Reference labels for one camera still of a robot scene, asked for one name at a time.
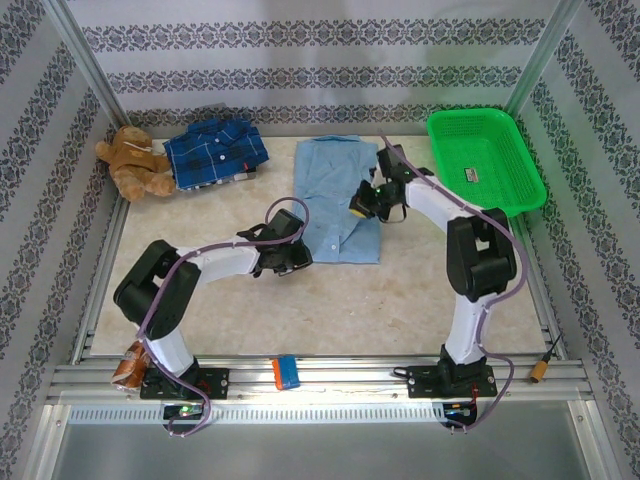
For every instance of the light blue long sleeve shirt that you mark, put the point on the light blue long sleeve shirt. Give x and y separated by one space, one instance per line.
325 200

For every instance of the small label in basket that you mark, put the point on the small label in basket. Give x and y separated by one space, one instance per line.
471 175

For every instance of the orange blue small box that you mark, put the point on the orange blue small box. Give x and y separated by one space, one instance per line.
286 372

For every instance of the blue plaid shirt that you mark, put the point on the blue plaid shirt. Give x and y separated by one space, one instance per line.
215 155

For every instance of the orange snack packet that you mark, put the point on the orange snack packet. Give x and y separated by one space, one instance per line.
129 367

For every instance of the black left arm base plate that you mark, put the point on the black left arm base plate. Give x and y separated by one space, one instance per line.
215 382

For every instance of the brown teddy bear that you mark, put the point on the brown teddy bear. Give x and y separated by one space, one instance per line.
130 160

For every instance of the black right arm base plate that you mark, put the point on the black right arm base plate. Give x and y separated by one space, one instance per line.
422 382

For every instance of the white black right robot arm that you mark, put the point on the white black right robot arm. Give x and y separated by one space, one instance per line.
480 260

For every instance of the small circuit board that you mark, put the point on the small circuit board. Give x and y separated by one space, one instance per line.
457 410
185 411

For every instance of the green plastic basket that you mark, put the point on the green plastic basket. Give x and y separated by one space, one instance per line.
480 150

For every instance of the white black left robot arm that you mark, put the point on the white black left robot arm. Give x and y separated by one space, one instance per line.
150 295

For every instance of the yellow cylindrical plug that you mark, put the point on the yellow cylindrical plug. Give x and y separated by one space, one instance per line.
540 372

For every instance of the aluminium frame post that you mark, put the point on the aluminium frame post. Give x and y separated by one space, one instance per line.
540 55
85 60

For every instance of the aluminium rail frame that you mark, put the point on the aluminium rail frame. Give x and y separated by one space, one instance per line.
350 377

